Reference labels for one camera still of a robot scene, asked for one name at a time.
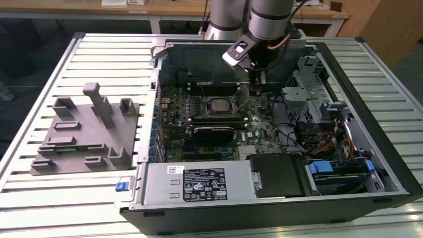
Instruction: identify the metal socket cover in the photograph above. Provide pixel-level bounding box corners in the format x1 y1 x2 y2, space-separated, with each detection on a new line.
229 93 245 117

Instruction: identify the silver CPU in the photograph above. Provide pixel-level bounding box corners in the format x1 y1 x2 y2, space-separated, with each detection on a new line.
210 98 233 114

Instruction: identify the CPU socket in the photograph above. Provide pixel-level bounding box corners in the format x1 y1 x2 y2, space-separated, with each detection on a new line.
204 95 240 119

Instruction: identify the silver metal drive cage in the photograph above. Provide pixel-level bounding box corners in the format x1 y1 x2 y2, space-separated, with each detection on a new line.
280 56 336 124

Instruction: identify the green motherboard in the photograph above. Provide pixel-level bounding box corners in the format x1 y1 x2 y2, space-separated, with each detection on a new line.
154 81 297 162

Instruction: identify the graphics card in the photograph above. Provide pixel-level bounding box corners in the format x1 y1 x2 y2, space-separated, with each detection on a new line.
192 125 234 145

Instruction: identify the silver chipset heatsink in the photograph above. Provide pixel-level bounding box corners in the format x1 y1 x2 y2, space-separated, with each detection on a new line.
237 145 257 157

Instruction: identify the wooden cabinet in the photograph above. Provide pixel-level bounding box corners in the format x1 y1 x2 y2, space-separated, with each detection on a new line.
340 0 423 70

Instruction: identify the short black expansion slot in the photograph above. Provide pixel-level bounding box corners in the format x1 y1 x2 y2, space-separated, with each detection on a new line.
182 153 228 160

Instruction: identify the black plastic shroud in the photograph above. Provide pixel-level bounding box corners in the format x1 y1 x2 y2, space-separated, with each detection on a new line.
250 153 309 198

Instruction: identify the blue disk carrier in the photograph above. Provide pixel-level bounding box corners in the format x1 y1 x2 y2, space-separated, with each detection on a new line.
308 160 372 195

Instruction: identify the white paper box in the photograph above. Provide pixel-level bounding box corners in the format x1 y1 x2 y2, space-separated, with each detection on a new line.
100 0 128 8

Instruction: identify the wooden desk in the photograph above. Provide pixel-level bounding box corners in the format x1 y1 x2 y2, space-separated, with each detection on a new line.
0 0 350 38

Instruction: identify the grey parts rack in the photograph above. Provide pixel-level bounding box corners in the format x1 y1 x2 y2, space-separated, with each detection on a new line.
28 81 145 177

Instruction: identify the silver power supply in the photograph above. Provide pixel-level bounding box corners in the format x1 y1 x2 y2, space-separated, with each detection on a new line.
140 160 257 206

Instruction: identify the black PC case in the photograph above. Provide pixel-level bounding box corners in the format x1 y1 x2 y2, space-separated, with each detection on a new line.
113 37 423 236

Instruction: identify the grey metal stand leg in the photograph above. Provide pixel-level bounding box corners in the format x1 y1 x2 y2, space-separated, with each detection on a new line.
0 80 16 102

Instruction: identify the copper coloured cable loop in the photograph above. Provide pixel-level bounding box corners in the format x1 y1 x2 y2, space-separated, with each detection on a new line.
266 34 292 52

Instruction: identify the black cable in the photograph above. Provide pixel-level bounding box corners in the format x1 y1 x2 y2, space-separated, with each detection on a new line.
272 95 309 157

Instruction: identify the orange wire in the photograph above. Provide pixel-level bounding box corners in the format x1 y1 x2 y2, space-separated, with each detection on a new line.
306 141 330 159

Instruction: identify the yellow wire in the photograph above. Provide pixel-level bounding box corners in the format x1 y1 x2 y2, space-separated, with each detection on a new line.
341 138 357 159

